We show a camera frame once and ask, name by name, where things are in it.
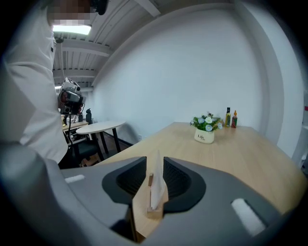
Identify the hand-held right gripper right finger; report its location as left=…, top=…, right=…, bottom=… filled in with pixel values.
left=146, top=157, right=282, bottom=246

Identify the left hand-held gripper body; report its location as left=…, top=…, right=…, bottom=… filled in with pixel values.
left=57, top=76, right=87, bottom=115

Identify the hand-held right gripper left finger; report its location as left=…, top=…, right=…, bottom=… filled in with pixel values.
left=61, top=156, right=148, bottom=241

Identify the white paper sheet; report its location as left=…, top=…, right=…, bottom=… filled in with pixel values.
left=149, top=150, right=167, bottom=209

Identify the small wooden stand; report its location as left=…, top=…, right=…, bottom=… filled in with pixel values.
left=146, top=172, right=169, bottom=220

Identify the round table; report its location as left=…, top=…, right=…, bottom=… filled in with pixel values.
left=76, top=121, right=127, bottom=160

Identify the black chair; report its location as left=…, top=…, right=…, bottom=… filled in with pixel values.
left=69, top=141, right=104, bottom=167

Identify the light wooden table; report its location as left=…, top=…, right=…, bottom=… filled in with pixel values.
left=93, top=122, right=308, bottom=243

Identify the rectangular ceiling light panel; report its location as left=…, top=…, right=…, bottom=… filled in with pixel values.
left=52, top=24, right=92, bottom=35

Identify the white pot with flowers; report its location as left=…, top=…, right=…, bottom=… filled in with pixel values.
left=190, top=111, right=223, bottom=145

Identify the red sauce bottle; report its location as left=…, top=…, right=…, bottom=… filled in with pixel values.
left=231, top=110, right=239, bottom=129

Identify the black head-worn camera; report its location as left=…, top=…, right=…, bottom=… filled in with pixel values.
left=90, top=0, right=109, bottom=15

